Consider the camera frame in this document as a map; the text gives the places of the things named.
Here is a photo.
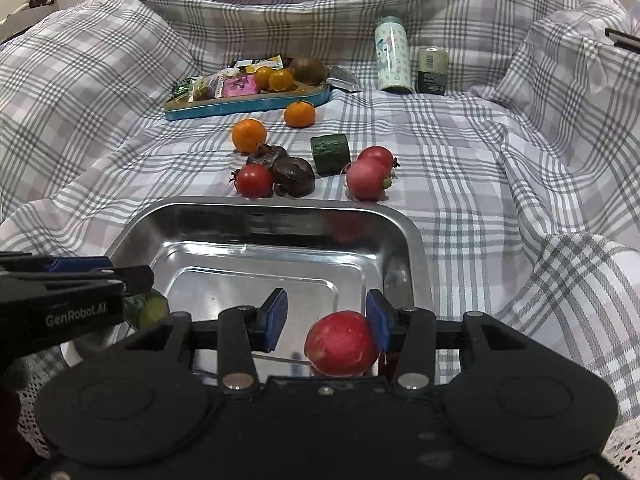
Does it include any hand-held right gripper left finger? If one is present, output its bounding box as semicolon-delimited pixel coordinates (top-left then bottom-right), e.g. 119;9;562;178
122;287;289;392

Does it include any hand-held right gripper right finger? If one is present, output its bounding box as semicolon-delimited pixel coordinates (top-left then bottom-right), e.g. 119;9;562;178
366;289;536;392

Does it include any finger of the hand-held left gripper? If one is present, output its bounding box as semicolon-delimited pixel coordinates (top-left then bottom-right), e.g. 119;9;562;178
0;252;114;274
0;265;155;297

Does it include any green cucumber piece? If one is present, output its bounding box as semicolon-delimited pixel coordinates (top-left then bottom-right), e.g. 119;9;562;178
310;133;349;177
125;290;169;329

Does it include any red radish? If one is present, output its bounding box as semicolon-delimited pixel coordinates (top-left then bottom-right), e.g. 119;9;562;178
304;311;381;377

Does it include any stainless steel tray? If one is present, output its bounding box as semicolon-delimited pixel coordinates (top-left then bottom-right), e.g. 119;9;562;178
102;196;435;382

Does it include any red tomato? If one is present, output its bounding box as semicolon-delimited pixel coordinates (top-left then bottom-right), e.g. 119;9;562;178
357;145;400;172
231;164;275;199

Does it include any pink radish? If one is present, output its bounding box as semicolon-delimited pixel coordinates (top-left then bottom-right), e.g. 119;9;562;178
344;160;394;203

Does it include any dark water chestnut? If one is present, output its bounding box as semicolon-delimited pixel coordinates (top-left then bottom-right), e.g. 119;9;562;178
246;143;290;173
272;156;317;198

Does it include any orange mandarin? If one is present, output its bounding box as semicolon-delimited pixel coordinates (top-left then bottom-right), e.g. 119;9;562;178
231;118;268;155
284;100;317;128

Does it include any white lace cloth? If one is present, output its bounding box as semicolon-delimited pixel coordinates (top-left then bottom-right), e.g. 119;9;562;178
17;340;68;451

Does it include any grey plaid bed sheet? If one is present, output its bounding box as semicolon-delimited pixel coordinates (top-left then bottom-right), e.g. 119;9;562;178
0;0;640;461

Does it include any green candy wrapper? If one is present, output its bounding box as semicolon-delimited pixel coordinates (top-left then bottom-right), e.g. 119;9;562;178
170;79;201;102

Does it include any blue tin tray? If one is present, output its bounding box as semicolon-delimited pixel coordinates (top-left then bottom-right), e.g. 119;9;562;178
164;80;331;122

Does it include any clear-wrapped brown cake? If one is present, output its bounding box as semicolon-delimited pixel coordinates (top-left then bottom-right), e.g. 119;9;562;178
197;74;227;100

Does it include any pink snack packet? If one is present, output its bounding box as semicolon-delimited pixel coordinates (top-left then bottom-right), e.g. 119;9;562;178
222;74;261;98

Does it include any silver foil packet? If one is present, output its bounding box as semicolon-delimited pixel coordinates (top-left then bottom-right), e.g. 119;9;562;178
327;65;362;93

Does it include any brown kiwi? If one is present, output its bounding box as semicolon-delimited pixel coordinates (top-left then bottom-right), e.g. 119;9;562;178
289;57;330;87

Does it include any yellow white snack packet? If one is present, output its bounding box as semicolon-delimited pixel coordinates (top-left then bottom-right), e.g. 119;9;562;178
235;56;283;74

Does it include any dark green drink can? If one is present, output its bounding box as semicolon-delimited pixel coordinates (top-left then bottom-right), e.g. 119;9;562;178
416;46;450;95

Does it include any pale green cartoon bottle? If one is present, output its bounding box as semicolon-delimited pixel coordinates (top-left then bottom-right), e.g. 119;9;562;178
375;15;414;95

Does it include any black flat object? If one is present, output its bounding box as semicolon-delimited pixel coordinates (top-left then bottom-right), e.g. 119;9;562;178
605;27;640;52

